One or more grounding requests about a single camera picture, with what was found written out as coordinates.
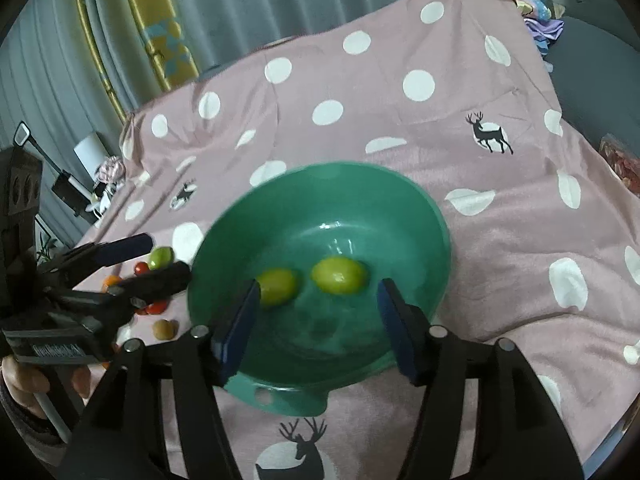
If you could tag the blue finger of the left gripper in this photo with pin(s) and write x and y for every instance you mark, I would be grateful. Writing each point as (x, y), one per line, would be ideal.
(92, 256)
(154, 285)

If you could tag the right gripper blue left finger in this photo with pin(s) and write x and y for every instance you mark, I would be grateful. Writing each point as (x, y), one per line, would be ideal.
(232, 331)

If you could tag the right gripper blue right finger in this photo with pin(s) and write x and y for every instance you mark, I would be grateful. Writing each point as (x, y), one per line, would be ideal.
(405, 326)

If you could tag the green jujube fruit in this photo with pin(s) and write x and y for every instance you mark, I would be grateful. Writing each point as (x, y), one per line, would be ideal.
(340, 276)
(160, 257)
(278, 286)

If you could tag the large orange mandarin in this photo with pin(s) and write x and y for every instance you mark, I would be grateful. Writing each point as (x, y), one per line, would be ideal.
(109, 281)

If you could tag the red cherry tomato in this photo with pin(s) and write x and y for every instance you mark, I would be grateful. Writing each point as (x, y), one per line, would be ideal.
(141, 268)
(157, 307)

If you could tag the brown longan fruit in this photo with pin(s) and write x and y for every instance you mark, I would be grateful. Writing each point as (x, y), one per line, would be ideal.
(164, 330)

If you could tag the grey sleeve forearm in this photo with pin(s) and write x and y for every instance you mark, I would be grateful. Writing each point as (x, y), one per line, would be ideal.
(38, 434)

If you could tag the person's left hand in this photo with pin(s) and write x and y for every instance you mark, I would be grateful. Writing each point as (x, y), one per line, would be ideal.
(24, 382)

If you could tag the potted green plant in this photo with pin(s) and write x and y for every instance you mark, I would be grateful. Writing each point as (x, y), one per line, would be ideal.
(45, 248)

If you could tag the green plastic bowl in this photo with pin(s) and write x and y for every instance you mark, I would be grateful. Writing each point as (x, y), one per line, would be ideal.
(340, 229)

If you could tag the pink crumpled fabric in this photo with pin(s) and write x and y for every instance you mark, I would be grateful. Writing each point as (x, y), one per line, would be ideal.
(112, 170)

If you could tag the white table lamp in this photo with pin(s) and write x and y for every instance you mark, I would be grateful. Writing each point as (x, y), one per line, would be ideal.
(92, 154)

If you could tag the pink polka dot cloth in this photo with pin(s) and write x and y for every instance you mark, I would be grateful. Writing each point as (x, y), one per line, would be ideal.
(453, 94)

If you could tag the grey curtain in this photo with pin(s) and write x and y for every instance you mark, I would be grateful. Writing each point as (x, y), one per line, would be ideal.
(250, 15)

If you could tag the yellow patterned curtain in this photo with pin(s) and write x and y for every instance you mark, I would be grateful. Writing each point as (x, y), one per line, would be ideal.
(137, 48)

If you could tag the red snack packet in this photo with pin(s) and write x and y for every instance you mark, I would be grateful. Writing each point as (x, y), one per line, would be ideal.
(622, 161)

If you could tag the grey sofa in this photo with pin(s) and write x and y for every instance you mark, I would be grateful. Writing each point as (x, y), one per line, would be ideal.
(596, 72)

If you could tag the colourful folded clothes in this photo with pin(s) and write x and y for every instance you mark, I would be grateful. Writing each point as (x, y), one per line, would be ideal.
(544, 21)

